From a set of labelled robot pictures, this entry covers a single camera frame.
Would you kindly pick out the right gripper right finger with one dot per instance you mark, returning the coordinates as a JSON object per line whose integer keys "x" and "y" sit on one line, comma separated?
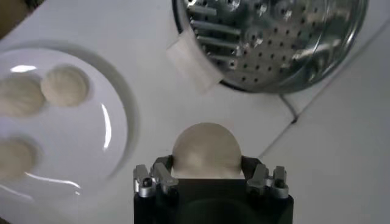
{"x": 259, "y": 179}

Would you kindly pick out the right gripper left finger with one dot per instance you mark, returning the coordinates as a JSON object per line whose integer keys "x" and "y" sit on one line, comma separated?
{"x": 161, "y": 179}

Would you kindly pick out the white steamed baozi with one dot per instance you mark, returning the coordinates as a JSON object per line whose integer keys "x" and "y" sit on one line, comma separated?
{"x": 13, "y": 158}
{"x": 207, "y": 149}
{"x": 64, "y": 86}
{"x": 19, "y": 95}

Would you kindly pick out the stainless perforated steamer basket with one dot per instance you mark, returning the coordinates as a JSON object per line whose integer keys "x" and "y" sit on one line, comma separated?
{"x": 274, "y": 45}

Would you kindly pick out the white round plate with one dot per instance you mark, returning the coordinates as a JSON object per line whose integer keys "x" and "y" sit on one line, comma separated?
{"x": 76, "y": 137}

